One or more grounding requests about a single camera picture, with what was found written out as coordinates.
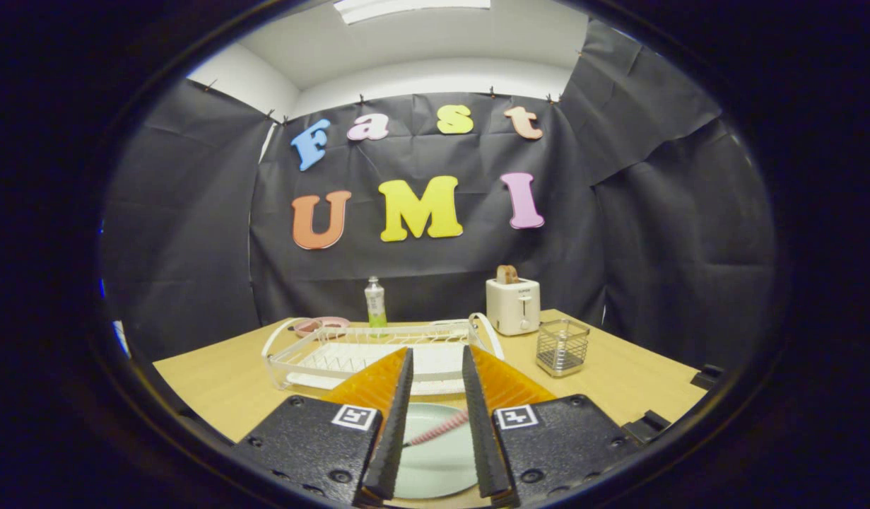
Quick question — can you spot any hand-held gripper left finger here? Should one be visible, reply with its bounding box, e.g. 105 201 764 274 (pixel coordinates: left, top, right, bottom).
233 346 414 506

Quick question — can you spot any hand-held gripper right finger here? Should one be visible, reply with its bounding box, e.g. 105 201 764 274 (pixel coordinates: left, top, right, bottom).
462 344 644 508

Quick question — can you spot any pink-handled spoon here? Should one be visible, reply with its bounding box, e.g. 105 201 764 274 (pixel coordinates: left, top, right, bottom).
404 409 471 447

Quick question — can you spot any pale green plate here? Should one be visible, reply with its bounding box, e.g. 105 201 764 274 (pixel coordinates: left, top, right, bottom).
392 403 479 500

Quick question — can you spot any white wire dish rack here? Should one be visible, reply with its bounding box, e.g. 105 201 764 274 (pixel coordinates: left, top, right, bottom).
261 312 505 395

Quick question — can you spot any metal wire basket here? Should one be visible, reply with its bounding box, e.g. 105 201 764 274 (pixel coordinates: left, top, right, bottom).
536 318 591 378

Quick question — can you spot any pink plate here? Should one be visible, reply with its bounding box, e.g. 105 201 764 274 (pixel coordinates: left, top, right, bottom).
293 316 351 337

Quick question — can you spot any white toaster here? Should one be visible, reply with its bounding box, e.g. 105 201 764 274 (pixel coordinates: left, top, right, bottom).
486 278 541 337

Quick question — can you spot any clear bottle with green liquid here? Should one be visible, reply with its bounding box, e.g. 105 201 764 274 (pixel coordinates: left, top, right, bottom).
365 276 387 328

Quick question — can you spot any black table clamp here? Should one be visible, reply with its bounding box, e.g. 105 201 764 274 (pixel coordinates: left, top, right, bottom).
622 410 672 446
690 364 725 391

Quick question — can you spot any black backdrop cloth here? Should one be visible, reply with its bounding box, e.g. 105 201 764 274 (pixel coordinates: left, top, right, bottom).
99 21 778 368

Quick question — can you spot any ceiling light panel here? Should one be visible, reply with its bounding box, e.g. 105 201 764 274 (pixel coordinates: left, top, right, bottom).
334 0 492 25

